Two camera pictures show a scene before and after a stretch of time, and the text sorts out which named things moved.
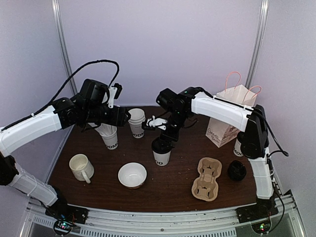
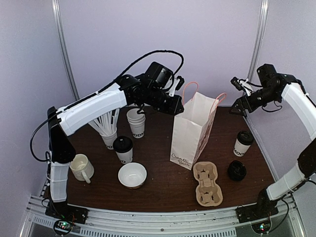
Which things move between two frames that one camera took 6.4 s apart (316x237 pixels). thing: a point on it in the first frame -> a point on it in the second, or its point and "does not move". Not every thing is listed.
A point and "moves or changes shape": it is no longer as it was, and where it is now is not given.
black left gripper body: [116, 119] -> [169, 107]
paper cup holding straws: [109, 134] does not move
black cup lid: [160, 146] -> [122, 144]
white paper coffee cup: [237, 150] does not move
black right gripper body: [174, 136] -> [253, 105]
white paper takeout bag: [219, 133] -> [192, 126]
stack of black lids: [236, 170] does not move
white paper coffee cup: [162, 159] -> [126, 157]
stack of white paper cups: [137, 119] does not move
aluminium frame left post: [58, 17] does not move
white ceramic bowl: [132, 175] does not move
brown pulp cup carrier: [205, 187] moves or changes shape
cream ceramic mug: [81, 167] does not move
